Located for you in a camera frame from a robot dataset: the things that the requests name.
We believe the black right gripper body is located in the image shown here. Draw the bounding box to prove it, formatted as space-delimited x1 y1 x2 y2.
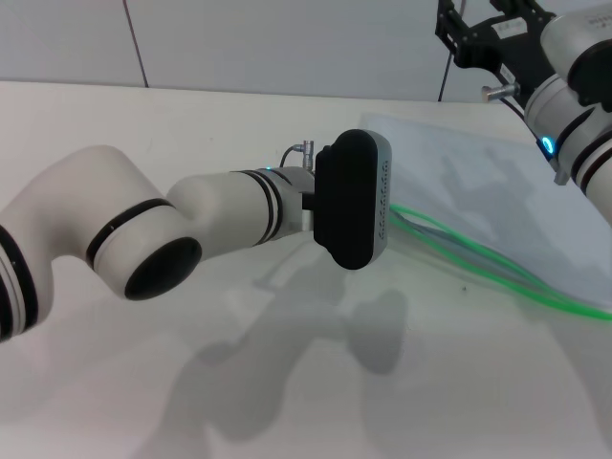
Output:
453 15 558 96

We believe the transparent green-zip document bag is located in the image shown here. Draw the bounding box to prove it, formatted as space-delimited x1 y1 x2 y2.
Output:
361 112 612 322

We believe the silver connector with cable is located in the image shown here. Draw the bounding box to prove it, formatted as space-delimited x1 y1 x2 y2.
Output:
280 140 317 169
481 81 528 119

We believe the left wrist camera housing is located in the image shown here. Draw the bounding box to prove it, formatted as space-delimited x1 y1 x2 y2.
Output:
312 128 395 272

